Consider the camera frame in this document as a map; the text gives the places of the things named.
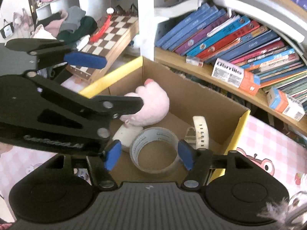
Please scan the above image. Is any yellow cardboard box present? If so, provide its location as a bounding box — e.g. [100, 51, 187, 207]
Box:
[79, 56, 251, 180]

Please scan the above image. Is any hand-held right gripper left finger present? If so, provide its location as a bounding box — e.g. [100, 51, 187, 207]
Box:
[25, 139, 123, 190]

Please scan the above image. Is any white square block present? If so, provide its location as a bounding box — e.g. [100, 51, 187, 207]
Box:
[112, 125, 144, 152]

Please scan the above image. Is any small red white box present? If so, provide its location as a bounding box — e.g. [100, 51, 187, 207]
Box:
[186, 56, 204, 67]

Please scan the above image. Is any pink plush toy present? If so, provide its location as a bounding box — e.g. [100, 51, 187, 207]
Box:
[120, 79, 170, 127]

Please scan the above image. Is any pink checkered desktop cover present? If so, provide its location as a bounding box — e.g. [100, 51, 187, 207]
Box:
[0, 74, 307, 223]

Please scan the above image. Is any pile of clothes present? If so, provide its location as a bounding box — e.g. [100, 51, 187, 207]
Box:
[31, 6, 97, 46]

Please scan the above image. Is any wooden chessboard box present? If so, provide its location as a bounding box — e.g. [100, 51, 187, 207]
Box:
[66, 14, 139, 83]

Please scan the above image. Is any row of colourful books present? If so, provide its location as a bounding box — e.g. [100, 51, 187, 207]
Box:
[155, 2, 307, 101]

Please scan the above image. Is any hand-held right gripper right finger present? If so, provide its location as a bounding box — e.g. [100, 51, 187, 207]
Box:
[177, 139, 275, 190]

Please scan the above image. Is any clear tape roll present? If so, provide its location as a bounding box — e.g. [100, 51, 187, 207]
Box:
[130, 127, 183, 173]

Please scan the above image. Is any lilac fluffy cloth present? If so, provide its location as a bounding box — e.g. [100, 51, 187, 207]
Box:
[257, 189, 307, 230]

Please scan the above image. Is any small black white bag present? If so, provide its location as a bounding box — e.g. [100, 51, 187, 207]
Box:
[0, 20, 15, 39]

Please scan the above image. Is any red tassel pendant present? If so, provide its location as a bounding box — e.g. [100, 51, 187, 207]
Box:
[89, 7, 114, 43]

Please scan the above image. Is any cream wristwatch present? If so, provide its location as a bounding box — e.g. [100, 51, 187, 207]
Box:
[185, 116, 210, 150]

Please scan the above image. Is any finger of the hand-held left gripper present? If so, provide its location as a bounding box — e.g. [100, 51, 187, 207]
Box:
[24, 72, 144, 140]
[5, 38, 107, 70]

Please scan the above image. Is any white wooden bookshelf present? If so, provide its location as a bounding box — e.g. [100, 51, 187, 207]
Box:
[36, 0, 307, 146]

